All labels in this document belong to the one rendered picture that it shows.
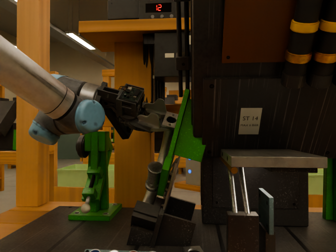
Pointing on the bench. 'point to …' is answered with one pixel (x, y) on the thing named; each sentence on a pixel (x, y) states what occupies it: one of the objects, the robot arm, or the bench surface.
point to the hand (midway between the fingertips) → (168, 124)
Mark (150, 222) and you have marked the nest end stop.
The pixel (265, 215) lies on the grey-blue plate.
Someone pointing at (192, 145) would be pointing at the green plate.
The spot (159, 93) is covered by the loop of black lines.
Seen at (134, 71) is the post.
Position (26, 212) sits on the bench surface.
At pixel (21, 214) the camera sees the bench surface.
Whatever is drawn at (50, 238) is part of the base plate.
